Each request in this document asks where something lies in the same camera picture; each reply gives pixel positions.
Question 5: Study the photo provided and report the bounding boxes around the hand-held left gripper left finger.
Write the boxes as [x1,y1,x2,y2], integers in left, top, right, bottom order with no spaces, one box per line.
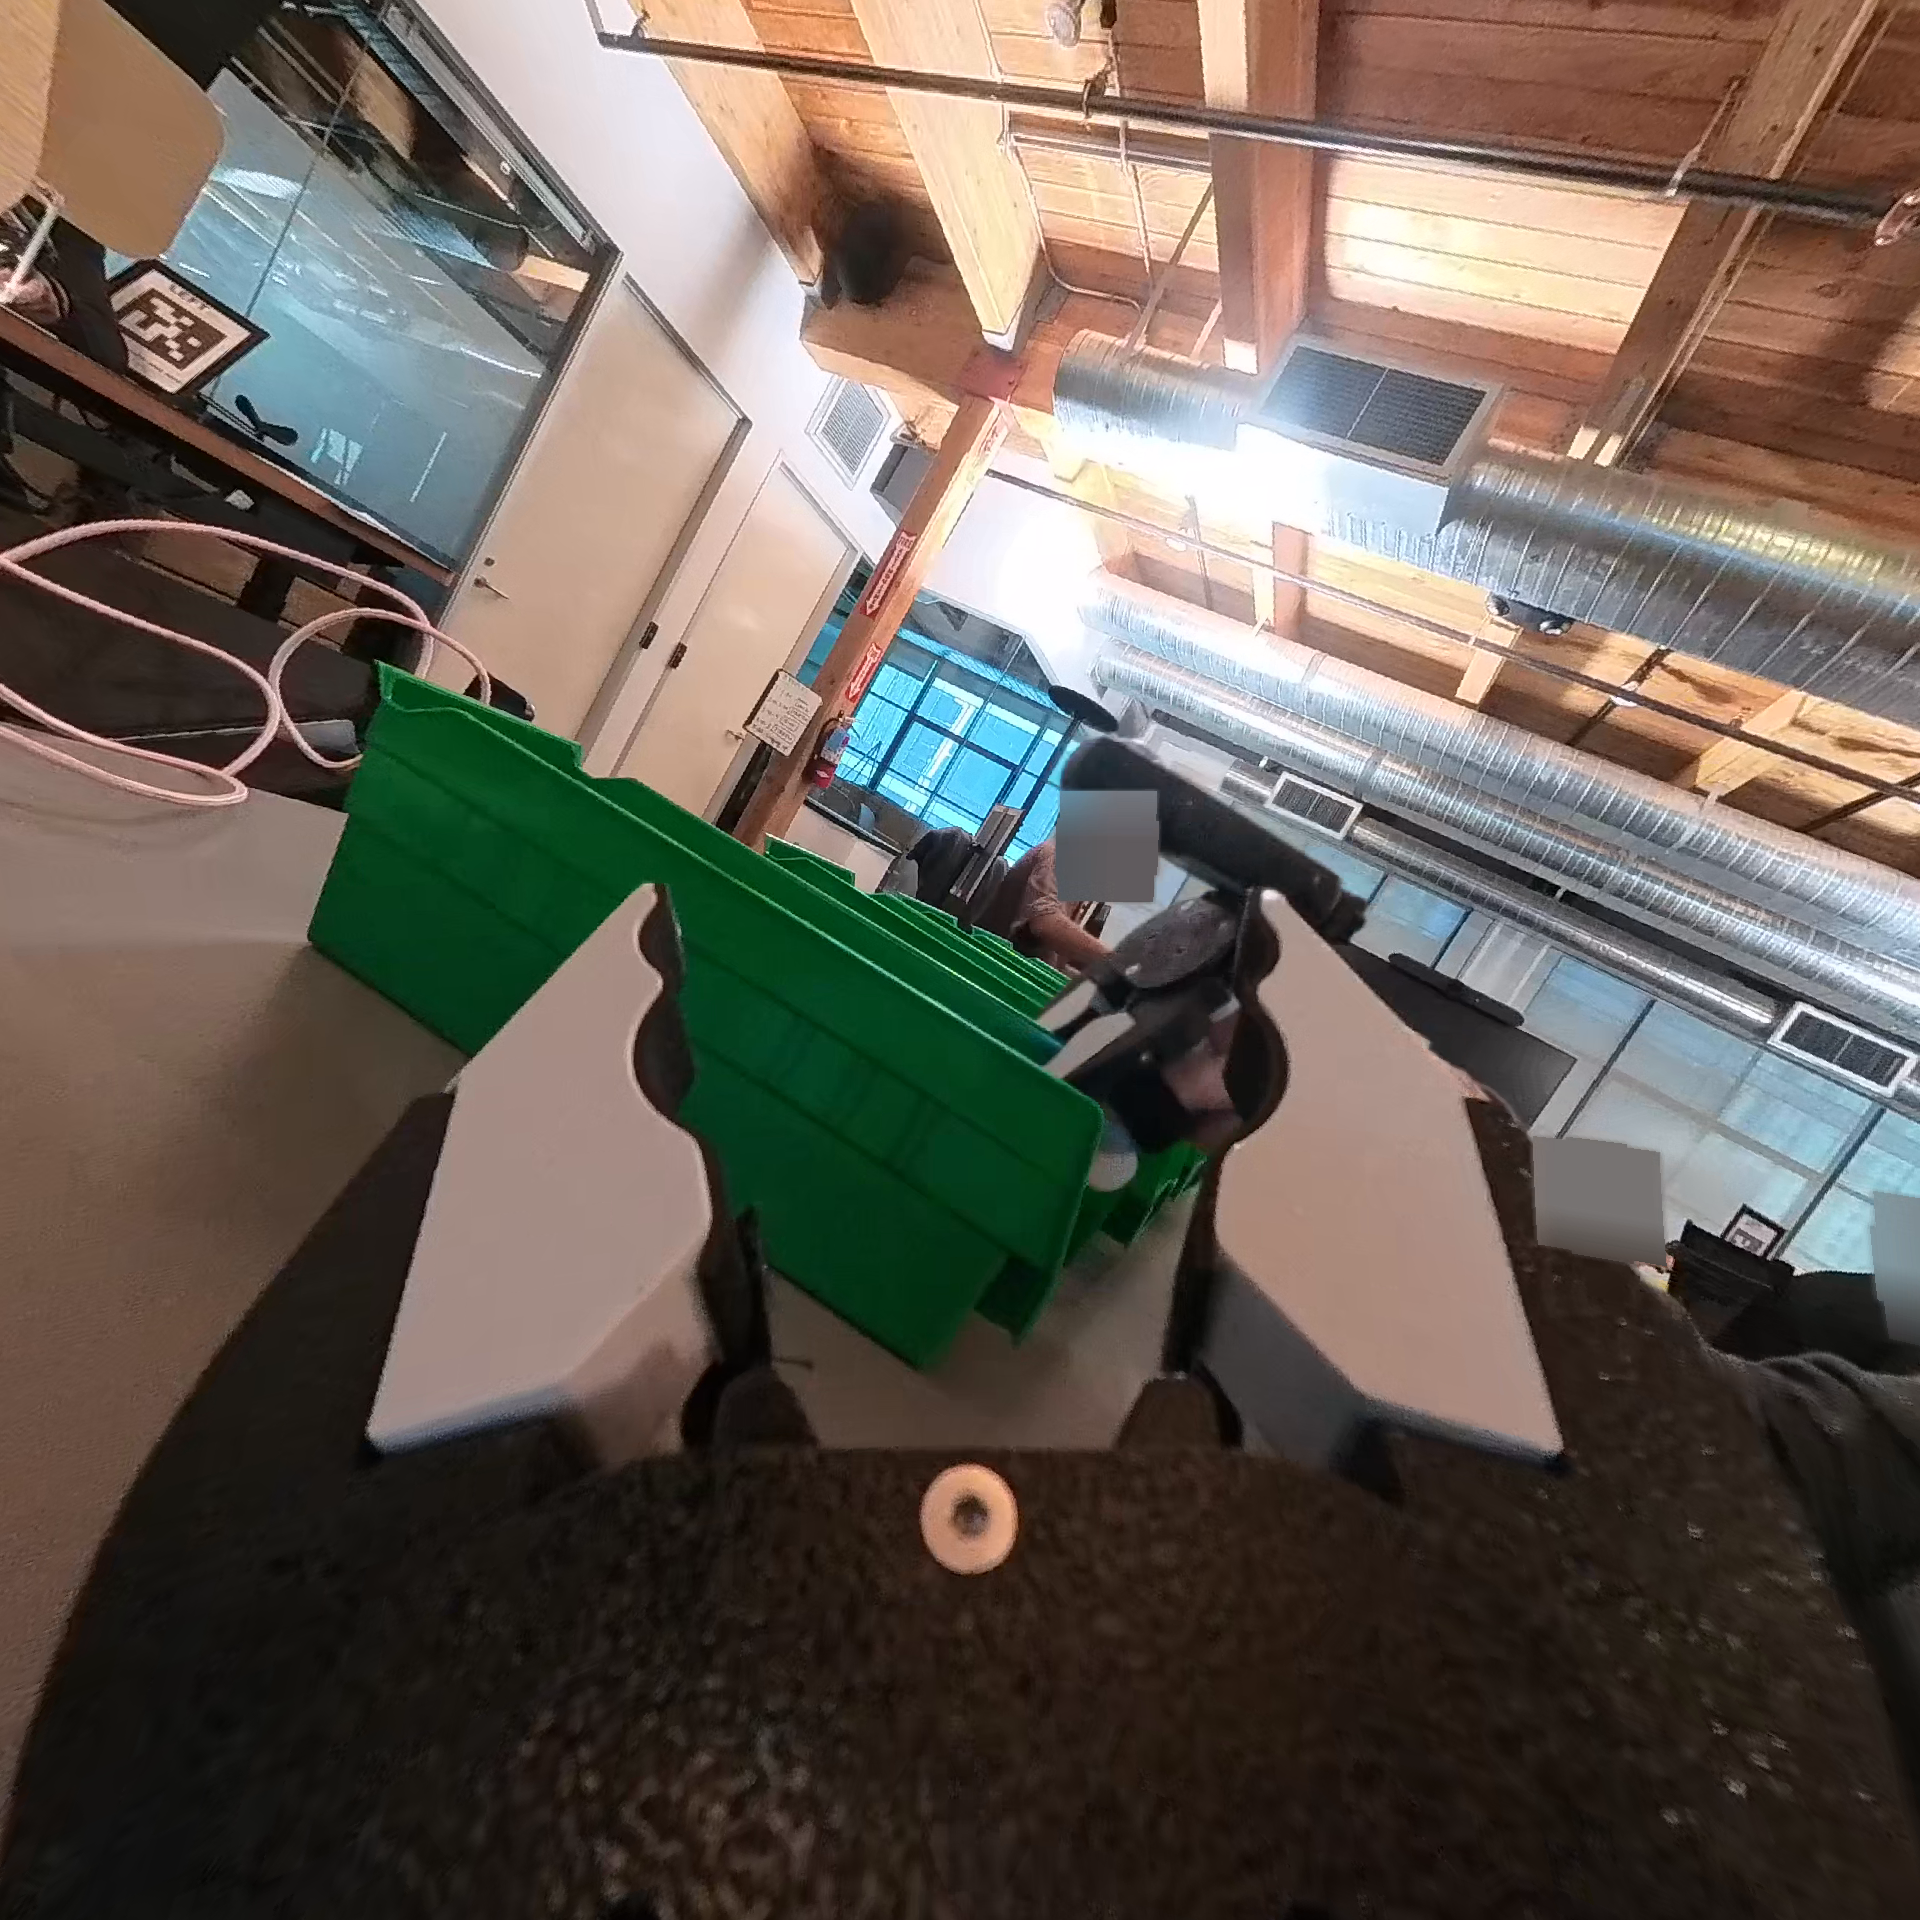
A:
[363,883,771,1474]

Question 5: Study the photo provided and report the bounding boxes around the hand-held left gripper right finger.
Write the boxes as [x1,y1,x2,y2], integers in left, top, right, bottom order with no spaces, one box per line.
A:
[1182,888,1568,1474]

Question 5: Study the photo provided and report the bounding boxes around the large ceiling vent grille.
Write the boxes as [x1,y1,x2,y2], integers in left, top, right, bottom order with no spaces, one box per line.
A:
[1252,334,1505,479]

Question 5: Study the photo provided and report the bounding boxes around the white door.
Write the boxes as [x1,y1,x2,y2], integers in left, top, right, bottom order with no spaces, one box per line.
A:
[613,461,859,818]
[449,275,749,706]

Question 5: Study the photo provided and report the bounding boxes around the black round ceiling fixture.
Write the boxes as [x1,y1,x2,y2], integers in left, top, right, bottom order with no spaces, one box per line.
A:
[813,198,914,314]

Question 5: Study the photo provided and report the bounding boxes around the black ceiling pipe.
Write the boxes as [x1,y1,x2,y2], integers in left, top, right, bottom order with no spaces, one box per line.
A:
[593,0,1920,227]

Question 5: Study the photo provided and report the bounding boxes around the wooden top desk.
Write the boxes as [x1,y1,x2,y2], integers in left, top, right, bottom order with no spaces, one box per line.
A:
[0,300,454,624]

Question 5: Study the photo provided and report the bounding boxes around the silver air duct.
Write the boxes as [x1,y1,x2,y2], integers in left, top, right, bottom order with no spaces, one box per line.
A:
[1218,757,1920,1044]
[1050,327,1920,730]
[1080,590,1920,976]

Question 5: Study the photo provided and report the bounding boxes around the wooden post red signs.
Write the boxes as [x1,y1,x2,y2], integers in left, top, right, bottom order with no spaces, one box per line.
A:
[732,394,1010,845]

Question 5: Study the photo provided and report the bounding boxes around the pink cable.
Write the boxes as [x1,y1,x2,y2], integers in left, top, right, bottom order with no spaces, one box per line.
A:
[0,516,493,816]

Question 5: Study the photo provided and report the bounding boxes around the wall vent grille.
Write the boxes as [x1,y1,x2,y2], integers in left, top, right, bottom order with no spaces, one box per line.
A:
[806,372,906,485]

